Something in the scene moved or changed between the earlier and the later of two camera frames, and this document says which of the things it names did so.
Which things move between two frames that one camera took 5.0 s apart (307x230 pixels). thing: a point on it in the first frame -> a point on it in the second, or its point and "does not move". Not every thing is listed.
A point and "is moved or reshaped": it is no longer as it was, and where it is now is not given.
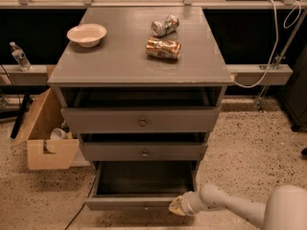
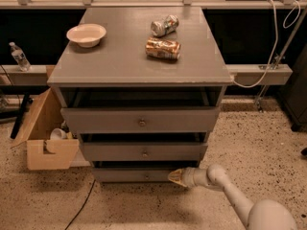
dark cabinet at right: x=294 y=94 does not move
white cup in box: x=59 y=134 does not move
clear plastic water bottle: x=20 y=57 does not move
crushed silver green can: x=165 y=27 does not move
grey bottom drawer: x=140 y=186 is moved or reshaped
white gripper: x=188 y=203 -> x=192 y=177
